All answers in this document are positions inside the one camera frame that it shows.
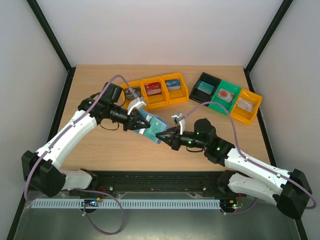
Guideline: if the blue card holder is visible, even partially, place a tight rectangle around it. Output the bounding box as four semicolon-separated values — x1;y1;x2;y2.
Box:
134;109;168;144

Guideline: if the teal VIP credit card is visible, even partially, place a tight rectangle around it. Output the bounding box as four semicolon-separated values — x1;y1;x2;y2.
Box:
143;118;168;144

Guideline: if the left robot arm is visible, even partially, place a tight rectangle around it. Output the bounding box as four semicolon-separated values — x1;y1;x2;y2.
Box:
21;83;151;197

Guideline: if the black card stack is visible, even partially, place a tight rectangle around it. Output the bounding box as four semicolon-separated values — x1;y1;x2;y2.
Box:
124;86;142;100

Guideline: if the blue card stack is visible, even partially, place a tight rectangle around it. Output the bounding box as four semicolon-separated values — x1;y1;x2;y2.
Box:
164;78;181;91

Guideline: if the teal card stack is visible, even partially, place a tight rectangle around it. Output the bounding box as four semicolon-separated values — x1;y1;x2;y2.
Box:
197;81;215;95

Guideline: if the red circle card stack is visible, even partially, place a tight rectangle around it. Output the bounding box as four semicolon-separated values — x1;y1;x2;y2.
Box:
217;88;235;103

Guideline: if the yellow bin left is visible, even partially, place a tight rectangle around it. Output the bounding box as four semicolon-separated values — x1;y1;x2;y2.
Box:
120;80;147;109

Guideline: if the black plastic bin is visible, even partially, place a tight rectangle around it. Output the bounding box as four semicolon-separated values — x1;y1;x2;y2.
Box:
189;72;222;104

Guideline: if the green plastic bin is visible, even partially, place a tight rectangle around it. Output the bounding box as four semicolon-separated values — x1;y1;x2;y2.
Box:
210;80;242;113

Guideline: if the yellow bin right group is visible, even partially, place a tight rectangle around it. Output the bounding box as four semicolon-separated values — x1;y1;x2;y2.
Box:
230;88;263;126

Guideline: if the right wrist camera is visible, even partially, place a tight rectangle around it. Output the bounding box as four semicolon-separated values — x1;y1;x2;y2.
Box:
171;112;186;135

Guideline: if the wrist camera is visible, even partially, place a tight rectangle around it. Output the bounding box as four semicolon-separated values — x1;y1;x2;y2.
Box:
127;97;147;115
171;112;186;135

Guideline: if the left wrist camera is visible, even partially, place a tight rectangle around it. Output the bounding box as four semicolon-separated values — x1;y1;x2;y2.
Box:
127;97;147;115

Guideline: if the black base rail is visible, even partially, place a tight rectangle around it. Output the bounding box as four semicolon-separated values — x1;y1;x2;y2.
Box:
64;170;237;199

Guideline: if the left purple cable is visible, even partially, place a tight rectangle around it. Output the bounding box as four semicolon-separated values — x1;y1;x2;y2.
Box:
23;74;143;235

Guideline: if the purple cable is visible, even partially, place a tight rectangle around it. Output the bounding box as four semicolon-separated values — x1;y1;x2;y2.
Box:
23;74;143;235
178;101;318;216

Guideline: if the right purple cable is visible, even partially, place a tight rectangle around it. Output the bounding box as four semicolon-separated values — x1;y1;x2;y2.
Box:
178;101;318;216

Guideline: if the black left frame post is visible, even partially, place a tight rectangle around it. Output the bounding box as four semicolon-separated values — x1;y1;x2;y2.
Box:
26;0;76;73

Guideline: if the white slotted cable duct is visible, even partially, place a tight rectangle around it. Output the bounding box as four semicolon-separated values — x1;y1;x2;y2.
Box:
30;198;221;210

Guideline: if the black corner frame post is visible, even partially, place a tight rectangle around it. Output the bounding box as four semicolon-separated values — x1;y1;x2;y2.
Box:
244;0;295;73

